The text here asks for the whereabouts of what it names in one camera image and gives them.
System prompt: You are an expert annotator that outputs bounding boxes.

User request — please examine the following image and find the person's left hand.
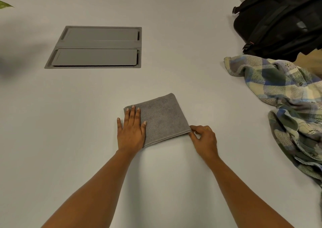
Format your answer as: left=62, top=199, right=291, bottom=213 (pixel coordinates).
left=116, top=105, right=148, bottom=158

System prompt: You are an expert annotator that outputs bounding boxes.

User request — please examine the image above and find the person's right hand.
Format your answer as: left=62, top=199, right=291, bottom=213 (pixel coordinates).
left=188, top=125, right=220, bottom=161

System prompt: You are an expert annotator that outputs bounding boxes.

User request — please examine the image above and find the grey towel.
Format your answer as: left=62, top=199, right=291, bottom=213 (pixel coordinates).
left=123, top=92, right=193, bottom=148

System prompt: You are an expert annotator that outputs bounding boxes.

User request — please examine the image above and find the plaid flannel shirt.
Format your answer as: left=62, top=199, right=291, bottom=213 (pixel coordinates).
left=223, top=54, right=322, bottom=187

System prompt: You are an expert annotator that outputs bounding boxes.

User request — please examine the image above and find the black backpack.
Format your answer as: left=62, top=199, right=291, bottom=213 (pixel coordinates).
left=231, top=0, right=322, bottom=62

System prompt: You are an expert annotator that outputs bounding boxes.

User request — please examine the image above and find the person's left forearm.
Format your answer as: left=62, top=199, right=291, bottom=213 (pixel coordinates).
left=41, top=149, right=138, bottom=228

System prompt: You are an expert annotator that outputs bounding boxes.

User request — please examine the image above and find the person's right forearm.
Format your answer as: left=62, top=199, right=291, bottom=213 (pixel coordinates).
left=205, top=155, right=295, bottom=228

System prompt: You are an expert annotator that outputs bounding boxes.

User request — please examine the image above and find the grey table cable box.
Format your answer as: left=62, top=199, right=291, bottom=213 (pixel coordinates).
left=44, top=26, right=142, bottom=69

